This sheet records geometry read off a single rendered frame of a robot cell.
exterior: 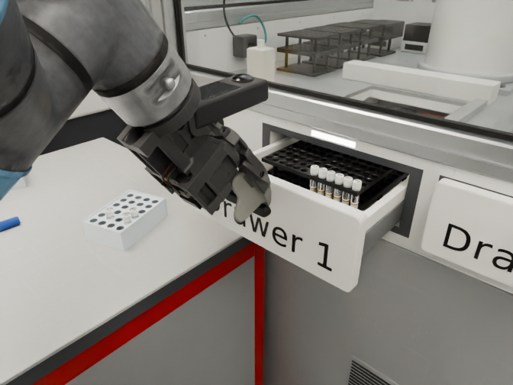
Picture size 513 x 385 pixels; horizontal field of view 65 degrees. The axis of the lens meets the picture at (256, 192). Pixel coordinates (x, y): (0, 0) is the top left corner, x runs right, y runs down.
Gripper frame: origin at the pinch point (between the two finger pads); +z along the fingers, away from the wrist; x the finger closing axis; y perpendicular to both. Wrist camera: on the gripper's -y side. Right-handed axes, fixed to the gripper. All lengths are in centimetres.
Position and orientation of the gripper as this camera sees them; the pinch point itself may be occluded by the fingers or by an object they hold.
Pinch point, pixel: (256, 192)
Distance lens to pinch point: 53.1
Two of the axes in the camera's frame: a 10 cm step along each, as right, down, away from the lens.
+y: -5.5, 8.0, -2.5
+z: 3.9, 5.1, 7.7
